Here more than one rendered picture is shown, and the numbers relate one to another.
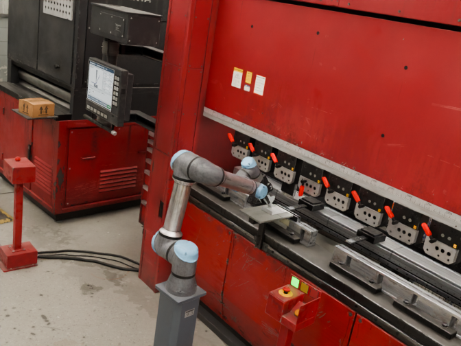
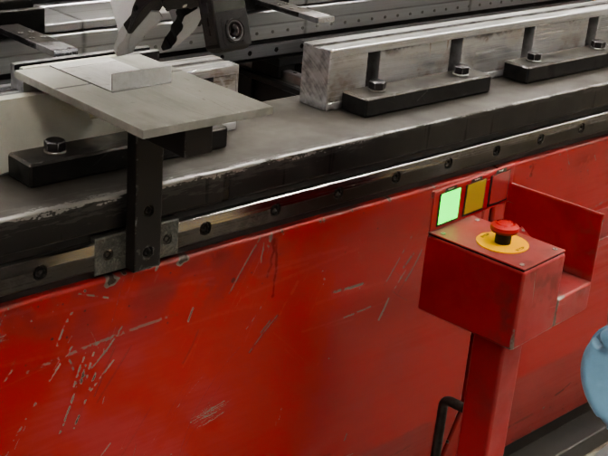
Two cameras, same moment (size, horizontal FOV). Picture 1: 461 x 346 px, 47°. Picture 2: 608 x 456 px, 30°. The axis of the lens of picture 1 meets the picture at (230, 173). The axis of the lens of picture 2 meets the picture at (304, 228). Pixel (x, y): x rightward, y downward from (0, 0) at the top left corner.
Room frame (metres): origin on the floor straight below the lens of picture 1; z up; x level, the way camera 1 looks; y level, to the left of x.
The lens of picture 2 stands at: (2.70, 1.04, 1.37)
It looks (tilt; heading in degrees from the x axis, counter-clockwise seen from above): 23 degrees down; 268
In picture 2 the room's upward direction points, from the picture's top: 5 degrees clockwise
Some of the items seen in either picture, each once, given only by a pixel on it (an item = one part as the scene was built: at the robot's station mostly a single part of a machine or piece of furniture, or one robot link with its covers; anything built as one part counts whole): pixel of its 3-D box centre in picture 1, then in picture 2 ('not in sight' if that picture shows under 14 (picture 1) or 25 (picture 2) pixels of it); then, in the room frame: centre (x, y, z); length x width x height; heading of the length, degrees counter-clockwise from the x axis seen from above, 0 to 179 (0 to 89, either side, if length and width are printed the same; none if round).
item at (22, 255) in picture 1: (18, 212); not in sight; (3.52, 1.48, 0.41); 0.25 x 0.20 x 0.83; 132
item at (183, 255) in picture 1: (184, 257); not in sight; (2.26, 0.15, 0.94); 0.13 x 0.12 x 0.14; 47
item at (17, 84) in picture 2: (287, 213); (87, 68); (2.93, -0.37, 0.99); 0.20 x 0.03 x 0.03; 42
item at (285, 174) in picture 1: (289, 166); not in sight; (2.96, -0.33, 1.26); 0.15 x 0.09 x 0.17; 42
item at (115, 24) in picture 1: (119, 73); not in sight; (3.56, 0.84, 1.53); 0.51 x 0.25 x 0.85; 43
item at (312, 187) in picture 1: (315, 178); not in sight; (2.81, -0.47, 1.26); 0.15 x 0.09 x 0.17; 42
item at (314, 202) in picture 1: (303, 204); (14, 23); (3.04, -0.47, 1.01); 0.26 x 0.12 x 0.05; 132
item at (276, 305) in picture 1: (292, 302); (511, 251); (2.34, -0.41, 0.75); 0.20 x 0.16 x 0.18; 46
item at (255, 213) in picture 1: (266, 213); (140, 91); (2.85, -0.24, 1.00); 0.26 x 0.18 x 0.01; 132
